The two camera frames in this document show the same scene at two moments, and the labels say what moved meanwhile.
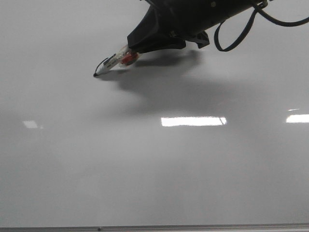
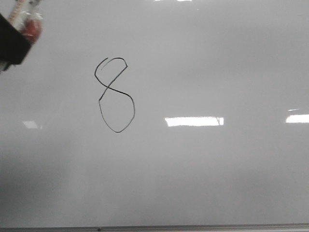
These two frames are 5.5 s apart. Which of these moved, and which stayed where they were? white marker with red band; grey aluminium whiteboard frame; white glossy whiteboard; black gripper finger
Moved: white marker with red band; black gripper finger
Stayed: white glossy whiteboard; grey aluminium whiteboard frame
